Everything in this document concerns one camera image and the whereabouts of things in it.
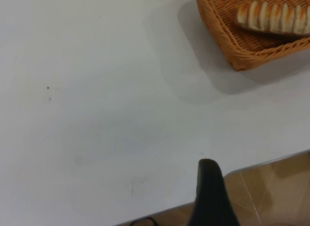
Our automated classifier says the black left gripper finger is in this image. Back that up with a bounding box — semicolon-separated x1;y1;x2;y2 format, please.
190;159;240;226

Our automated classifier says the orange woven wicker basket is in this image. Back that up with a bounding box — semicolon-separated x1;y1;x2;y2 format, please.
194;0;310;71

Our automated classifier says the ridged striped bread roll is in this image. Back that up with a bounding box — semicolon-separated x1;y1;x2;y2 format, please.
236;1;310;34

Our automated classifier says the black cable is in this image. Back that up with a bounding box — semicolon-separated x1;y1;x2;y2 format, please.
129;216;158;226

